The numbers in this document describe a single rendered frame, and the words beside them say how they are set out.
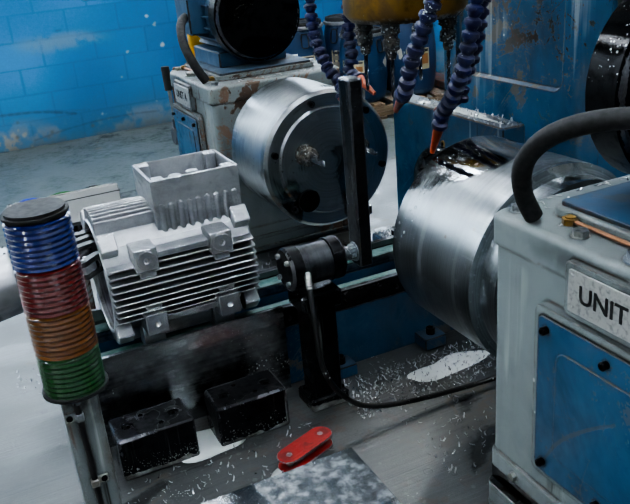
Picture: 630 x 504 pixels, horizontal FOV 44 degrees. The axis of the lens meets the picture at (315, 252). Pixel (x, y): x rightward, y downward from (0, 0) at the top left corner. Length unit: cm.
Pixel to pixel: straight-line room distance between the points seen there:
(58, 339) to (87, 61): 587
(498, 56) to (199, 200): 56
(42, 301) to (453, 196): 46
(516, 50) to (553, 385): 67
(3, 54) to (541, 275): 594
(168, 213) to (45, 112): 556
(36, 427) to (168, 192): 40
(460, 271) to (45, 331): 44
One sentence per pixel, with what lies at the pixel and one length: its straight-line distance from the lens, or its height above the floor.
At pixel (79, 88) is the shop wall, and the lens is 659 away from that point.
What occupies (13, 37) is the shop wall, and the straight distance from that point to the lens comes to 649.
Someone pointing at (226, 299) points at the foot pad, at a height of 98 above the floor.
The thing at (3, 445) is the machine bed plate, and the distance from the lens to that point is 120.
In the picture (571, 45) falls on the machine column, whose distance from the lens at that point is 120.
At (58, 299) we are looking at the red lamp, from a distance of 75.
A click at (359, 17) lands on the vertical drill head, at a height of 131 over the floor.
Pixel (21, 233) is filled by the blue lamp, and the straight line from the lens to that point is 73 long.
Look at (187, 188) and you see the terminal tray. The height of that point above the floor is 113.
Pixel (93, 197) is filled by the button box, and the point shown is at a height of 107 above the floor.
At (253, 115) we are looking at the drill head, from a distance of 145.
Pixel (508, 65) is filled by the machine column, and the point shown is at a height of 120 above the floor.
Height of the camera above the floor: 143
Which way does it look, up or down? 23 degrees down
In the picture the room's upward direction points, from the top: 5 degrees counter-clockwise
